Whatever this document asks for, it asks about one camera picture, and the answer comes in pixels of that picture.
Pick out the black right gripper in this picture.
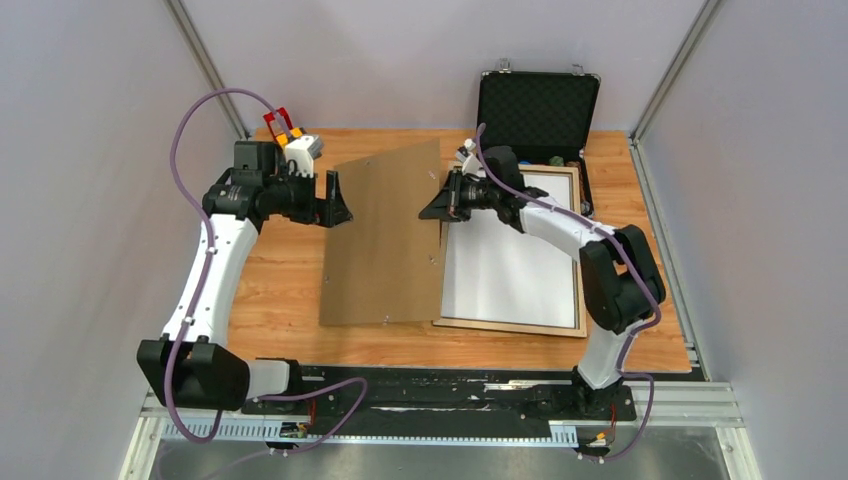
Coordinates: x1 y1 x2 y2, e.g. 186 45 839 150
420 168 501 222

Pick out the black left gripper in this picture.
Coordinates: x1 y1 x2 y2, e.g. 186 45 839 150
263 165 352 228

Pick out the brown backing board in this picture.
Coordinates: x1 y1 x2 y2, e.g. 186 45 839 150
319 140 444 326

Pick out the autumn leaves photo print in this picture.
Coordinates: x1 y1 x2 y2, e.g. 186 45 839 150
440 170 576 330

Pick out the wooden picture frame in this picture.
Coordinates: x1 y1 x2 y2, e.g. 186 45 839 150
431 164 590 339

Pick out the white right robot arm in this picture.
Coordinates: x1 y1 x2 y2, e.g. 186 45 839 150
418 146 667 418

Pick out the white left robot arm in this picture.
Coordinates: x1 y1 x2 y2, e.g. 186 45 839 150
136 134 352 413

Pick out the yellow red toy block house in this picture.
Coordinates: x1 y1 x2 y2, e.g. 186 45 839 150
263 107 307 148

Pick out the black poker chip case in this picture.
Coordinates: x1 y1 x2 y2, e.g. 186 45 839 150
477 66 601 217

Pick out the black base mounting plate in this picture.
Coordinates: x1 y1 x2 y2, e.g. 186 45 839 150
241 365 637 439

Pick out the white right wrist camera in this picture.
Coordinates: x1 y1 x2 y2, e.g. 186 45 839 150
456 138 483 175

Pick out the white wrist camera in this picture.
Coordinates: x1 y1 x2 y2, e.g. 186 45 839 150
283 134 324 178
456 138 483 175

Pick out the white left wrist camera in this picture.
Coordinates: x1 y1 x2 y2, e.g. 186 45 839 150
283 134 324 178

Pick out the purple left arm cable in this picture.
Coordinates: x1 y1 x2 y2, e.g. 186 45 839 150
162 88 369 458

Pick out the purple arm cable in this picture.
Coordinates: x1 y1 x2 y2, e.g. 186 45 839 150
162 88 369 458
473 123 664 463

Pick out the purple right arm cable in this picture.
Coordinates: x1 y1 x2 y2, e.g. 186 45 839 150
473 123 664 463

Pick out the aluminium front rail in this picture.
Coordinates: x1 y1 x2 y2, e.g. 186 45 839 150
118 366 761 479

